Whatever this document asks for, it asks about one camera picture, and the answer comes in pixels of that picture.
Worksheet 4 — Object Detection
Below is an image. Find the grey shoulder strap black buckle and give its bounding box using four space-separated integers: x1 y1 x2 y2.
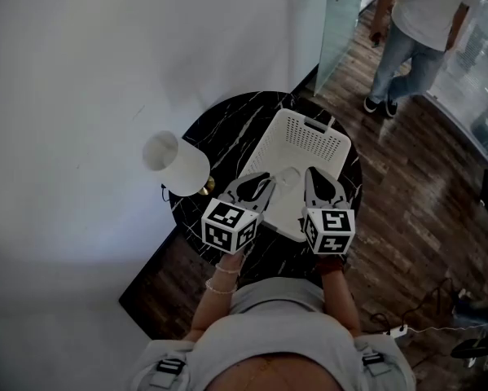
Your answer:
147 354 187 389
357 350 389 378

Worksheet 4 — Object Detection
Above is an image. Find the person's right forearm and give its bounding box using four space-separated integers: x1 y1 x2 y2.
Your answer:
319 269 362 336

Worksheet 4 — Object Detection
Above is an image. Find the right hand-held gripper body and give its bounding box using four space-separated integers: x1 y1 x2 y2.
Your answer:
302 200 357 256

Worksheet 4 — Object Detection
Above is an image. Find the white plastic basket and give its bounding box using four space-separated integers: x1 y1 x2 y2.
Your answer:
239 108 350 244

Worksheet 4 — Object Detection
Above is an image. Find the white shade table lamp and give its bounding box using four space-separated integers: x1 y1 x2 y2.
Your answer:
141 130 216 198

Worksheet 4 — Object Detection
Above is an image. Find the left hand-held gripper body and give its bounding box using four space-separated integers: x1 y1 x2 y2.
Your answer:
200 186 266 256

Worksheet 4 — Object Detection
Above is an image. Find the black office chair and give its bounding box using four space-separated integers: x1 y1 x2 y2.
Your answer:
450 337 488 369

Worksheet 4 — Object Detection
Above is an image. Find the white power strip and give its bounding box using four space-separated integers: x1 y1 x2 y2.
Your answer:
385 323 409 340

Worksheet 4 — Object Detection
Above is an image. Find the white bead bracelet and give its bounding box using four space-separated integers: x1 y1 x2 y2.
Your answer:
204 277 240 296
214 261 242 276

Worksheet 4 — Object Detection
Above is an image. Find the black marble round table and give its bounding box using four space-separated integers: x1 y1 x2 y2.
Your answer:
168 90 364 293

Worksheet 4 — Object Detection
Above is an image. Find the frosted glass door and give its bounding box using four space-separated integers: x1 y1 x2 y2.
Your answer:
313 0 367 97

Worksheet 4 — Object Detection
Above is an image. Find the person's left forearm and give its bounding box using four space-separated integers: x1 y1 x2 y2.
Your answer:
184 253 245 341

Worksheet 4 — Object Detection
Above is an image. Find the clear glass cup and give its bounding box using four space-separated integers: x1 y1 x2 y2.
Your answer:
273 166 302 191

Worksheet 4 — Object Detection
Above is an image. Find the dark red wristband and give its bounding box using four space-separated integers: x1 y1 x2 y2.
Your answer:
316 255 347 277

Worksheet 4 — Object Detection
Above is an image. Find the person's grey shirt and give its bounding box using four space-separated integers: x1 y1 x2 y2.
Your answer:
131 277 416 391

